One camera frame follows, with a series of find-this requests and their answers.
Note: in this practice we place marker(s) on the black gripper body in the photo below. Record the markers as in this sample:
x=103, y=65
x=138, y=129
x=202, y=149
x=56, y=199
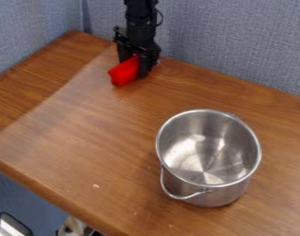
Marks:
x=138, y=33

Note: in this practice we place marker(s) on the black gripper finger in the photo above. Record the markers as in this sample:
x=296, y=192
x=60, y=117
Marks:
x=147, y=60
x=124, y=51

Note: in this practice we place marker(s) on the red rectangular block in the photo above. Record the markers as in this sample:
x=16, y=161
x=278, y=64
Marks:
x=124, y=72

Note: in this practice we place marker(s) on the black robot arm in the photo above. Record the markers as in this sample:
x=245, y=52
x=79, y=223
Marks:
x=142, y=8

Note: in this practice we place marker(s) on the stainless steel pot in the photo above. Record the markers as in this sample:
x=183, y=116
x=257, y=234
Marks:
x=209, y=153

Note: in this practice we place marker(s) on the white object under table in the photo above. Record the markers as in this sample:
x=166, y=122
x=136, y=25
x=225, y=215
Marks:
x=72, y=227

